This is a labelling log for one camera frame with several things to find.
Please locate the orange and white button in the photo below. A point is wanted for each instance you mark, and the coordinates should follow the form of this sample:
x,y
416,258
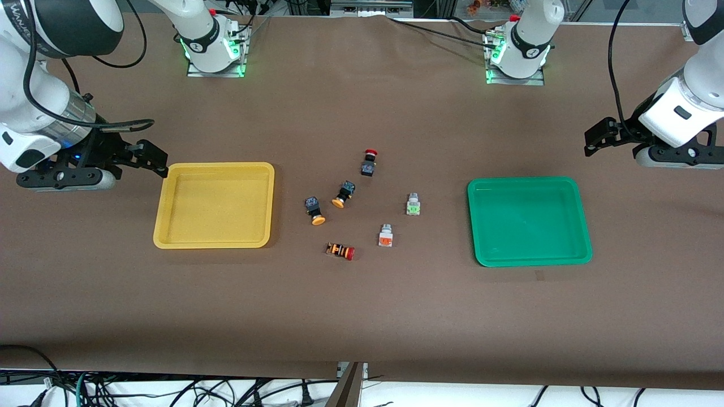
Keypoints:
x,y
386,237

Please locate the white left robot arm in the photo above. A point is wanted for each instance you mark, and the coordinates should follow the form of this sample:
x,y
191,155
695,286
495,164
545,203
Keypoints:
x,y
696,96

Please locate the aluminium frame profile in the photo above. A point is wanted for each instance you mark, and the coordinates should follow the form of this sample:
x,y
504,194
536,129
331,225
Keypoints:
x,y
686,31

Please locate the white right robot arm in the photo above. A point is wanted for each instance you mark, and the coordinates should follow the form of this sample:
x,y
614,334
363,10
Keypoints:
x,y
28,96

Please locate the yellow push button black body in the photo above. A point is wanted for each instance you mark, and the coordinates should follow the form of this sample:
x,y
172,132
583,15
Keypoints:
x,y
312,205
346,189

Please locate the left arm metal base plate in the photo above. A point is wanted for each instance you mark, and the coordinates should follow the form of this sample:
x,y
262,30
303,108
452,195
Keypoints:
x,y
537,79

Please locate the black power plug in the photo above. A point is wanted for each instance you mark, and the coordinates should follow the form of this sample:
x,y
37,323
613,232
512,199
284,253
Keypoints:
x,y
306,399

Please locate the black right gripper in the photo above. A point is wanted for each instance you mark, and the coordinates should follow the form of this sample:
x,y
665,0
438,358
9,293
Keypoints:
x,y
100,148

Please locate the brown table cover sheet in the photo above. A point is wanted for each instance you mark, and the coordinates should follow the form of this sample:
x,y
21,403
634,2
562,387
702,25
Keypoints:
x,y
362,311

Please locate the yellow plastic tray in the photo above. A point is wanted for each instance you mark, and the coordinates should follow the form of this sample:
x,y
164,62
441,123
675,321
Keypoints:
x,y
215,206

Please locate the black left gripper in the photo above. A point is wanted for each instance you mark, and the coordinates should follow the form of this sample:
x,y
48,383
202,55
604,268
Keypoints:
x,y
626,134

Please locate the red button orange striped body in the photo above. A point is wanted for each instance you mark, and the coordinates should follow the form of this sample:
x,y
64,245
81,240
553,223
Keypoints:
x,y
339,250

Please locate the red mushroom button black body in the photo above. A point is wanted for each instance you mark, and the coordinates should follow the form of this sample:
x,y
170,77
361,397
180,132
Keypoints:
x,y
369,167

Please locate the green plastic tray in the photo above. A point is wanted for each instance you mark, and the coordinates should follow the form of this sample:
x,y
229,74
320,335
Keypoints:
x,y
529,223

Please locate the table support beam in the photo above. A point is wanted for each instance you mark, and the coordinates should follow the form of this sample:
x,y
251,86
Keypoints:
x,y
350,390

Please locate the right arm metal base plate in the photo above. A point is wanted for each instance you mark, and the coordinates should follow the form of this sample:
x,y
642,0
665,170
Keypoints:
x,y
218,72

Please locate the green and white button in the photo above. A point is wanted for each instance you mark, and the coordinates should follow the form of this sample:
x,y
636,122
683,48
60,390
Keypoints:
x,y
413,206

